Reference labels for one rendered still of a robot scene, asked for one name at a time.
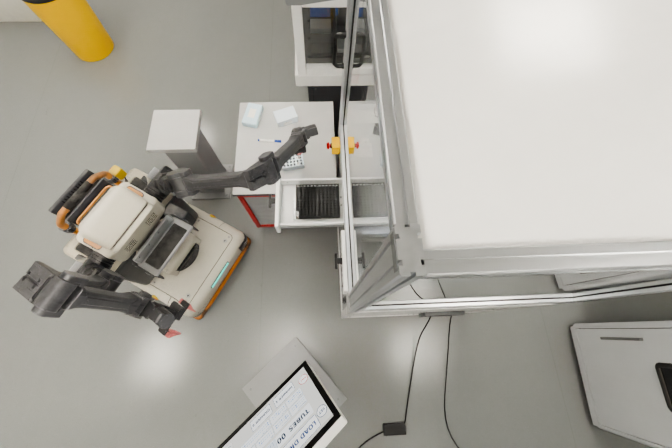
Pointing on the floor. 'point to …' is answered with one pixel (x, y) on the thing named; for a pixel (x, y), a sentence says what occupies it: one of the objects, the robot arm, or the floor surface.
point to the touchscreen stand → (262, 386)
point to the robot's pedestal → (187, 146)
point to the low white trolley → (322, 161)
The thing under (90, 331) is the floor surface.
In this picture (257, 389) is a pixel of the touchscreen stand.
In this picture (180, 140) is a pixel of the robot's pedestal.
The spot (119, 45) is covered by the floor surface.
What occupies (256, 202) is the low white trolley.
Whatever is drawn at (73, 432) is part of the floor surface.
